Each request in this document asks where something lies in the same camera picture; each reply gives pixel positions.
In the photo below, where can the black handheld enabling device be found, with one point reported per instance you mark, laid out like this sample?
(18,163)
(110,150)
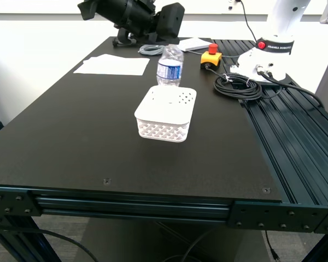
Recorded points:
(115,42)

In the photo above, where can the clear plastic water bottle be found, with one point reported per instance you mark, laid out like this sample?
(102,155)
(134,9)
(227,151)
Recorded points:
(168,69)

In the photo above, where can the white printed paper sheet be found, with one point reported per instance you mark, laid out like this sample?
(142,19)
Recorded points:
(98,58)
(117,68)

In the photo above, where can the black aluminium table frame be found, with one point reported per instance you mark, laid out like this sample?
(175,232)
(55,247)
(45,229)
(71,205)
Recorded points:
(125,208)

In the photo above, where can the white booklet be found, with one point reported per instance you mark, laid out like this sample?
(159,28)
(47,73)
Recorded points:
(192,44)

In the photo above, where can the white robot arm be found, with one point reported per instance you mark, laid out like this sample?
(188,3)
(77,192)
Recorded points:
(262,62)

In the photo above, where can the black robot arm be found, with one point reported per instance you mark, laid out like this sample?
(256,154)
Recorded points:
(125,13)

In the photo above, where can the yellow emergency stop button box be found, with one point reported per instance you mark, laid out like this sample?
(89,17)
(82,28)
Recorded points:
(210,58)

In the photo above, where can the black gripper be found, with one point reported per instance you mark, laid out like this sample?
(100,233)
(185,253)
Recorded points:
(169,21)

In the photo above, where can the white woven plastic basket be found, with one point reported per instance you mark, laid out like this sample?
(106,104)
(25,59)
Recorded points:
(164,109)

